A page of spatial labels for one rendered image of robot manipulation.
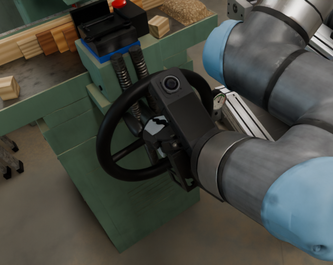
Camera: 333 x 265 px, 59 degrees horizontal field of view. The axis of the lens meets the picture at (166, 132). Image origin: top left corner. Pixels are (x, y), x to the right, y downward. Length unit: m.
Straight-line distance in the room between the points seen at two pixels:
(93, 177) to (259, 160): 0.70
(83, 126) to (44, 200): 0.94
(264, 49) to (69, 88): 0.47
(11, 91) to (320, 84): 0.57
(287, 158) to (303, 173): 0.02
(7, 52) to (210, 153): 0.63
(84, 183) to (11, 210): 0.86
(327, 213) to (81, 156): 0.70
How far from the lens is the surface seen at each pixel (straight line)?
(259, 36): 0.34
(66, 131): 0.76
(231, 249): 1.36
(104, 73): 0.59
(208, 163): 0.30
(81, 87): 0.70
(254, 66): 0.33
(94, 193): 0.98
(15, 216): 1.70
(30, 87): 0.71
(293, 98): 0.31
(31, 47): 0.81
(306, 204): 0.22
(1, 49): 0.82
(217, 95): 0.88
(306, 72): 0.31
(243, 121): 1.47
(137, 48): 0.59
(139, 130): 0.50
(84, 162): 0.86
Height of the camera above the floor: 1.28
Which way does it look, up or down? 48 degrees down
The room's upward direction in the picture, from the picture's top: 10 degrees counter-clockwise
